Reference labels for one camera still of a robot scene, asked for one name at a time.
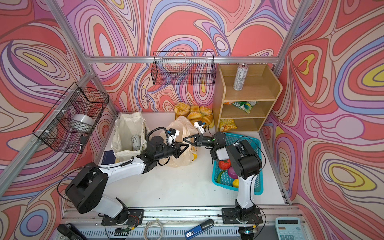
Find dark blue notebook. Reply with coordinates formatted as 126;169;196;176
101;150;116;165

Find silver pink drink can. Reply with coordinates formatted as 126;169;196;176
233;64;249;91

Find silver tape roll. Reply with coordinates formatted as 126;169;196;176
70;114;95;133

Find green snack packet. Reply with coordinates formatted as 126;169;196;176
232;101;257;114

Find translucent beige plastic bag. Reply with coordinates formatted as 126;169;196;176
167;116;198;168

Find yellow chips bag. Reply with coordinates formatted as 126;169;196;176
219;119;238;132

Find coiled white cable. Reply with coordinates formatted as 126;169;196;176
143;219;165;240

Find black wire basket back wall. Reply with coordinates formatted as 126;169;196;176
151;51;217;86

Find teal plastic basket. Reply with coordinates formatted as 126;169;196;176
211;132;265;196

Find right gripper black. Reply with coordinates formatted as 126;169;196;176
183;134;217;148

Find blue black handheld tool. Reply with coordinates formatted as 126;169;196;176
185;219;215;240

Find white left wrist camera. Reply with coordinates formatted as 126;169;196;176
167;128;180;147

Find white energy drink can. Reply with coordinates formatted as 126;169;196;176
131;135;141;151

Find oval bread bun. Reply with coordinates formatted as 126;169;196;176
187;112;203;121

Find purple toy onion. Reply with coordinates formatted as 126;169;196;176
227;167;238;180

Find white calculator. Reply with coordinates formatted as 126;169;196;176
275;217;306;240

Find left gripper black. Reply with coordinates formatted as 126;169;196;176
153;142;190;163

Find wooden shelf unit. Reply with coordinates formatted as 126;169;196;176
212;64;283;132

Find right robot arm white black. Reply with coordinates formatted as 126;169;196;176
183;132;263;225

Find black wire basket wall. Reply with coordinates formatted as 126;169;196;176
151;51;217;86
33;83;110;154

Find sugared bread roll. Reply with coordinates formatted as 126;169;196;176
174;102;191;117

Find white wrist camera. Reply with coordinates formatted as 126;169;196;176
194;121;206;135
167;128;180;147

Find black wire basket left wall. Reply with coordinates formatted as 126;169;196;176
33;83;110;154

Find striped croissant bread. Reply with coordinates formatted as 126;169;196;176
202;115;213;126

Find red toy tomato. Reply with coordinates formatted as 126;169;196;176
219;159;232;171

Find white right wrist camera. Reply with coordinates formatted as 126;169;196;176
194;121;206;135

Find yellow toy lemon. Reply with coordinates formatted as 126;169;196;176
232;179;239;188

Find white canvas tote bag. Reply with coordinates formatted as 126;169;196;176
111;112;148;162

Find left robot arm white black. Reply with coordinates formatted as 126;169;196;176
65;136;189;225

